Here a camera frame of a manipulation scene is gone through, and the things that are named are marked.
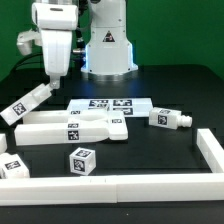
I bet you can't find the white tagged block lower left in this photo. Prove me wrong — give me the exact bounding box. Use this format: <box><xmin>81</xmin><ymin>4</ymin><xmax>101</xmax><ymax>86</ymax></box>
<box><xmin>0</xmin><ymin>153</ymin><xmax>30</xmax><ymax>179</ymax></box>

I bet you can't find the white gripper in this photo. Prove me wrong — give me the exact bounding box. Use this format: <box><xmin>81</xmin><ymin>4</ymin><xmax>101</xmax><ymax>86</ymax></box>
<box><xmin>32</xmin><ymin>3</ymin><xmax>78</xmax><ymax>89</ymax></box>

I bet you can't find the white right rail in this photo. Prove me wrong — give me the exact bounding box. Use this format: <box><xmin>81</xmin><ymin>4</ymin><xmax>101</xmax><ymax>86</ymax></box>
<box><xmin>196</xmin><ymin>129</ymin><xmax>224</xmax><ymax>173</ymax></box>

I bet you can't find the white front rail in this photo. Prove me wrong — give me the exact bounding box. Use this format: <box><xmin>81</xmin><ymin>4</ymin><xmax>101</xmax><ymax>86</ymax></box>
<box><xmin>0</xmin><ymin>173</ymin><xmax>224</xmax><ymax>206</ymax></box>

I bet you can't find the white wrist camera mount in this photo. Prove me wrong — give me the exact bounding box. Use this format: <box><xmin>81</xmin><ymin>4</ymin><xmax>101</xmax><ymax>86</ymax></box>
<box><xmin>17</xmin><ymin>30</ymin><xmax>42</xmax><ymax>56</ymax></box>

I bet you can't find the white rail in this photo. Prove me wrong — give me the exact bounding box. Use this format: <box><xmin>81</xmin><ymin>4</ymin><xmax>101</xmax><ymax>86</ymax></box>
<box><xmin>196</xmin><ymin>129</ymin><xmax>224</xmax><ymax>173</ymax></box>
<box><xmin>0</xmin><ymin>173</ymin><xmax>224</xmax><ymax>206</ymax></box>

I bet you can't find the white chair seat block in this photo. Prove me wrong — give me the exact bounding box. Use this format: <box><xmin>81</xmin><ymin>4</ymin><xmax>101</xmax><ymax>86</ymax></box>
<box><xmin>0</xmin><ymin>84</ymin><xmax>52</xmax><ymax>125</ymax></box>

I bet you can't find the white block left edge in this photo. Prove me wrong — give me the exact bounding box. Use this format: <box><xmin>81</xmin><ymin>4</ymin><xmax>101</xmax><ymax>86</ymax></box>
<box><xmin>0</xmin><ymin>134</ymin><xmax>7</xmax><ymax>154</ymax></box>

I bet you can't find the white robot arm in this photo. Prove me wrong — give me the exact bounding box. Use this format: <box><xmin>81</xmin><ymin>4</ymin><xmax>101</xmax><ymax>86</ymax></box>
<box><xmin>32</xmin><ymin>0</ymin><xmax>138</xmax><ymax>89</ymax></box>

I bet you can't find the white tagged sheet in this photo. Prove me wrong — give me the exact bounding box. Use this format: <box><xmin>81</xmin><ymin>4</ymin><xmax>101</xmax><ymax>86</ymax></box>
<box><xmin>67</xmin><ymin>98</ymin><xmax>153</xmax><ymax>117</ymax></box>

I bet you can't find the white tagged cube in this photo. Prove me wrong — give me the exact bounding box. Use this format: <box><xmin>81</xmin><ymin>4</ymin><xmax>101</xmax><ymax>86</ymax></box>
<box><xmin>69</xmin><ymin>147</ymin><xmax>96</xmax><ymax>175</ymax></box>

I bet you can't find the black cable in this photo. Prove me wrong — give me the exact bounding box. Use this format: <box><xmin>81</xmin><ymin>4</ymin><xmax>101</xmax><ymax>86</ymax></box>
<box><xmin>9</xmin><ymin>48</ymin><xmax>84</xmax><ymax>75</ymax></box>

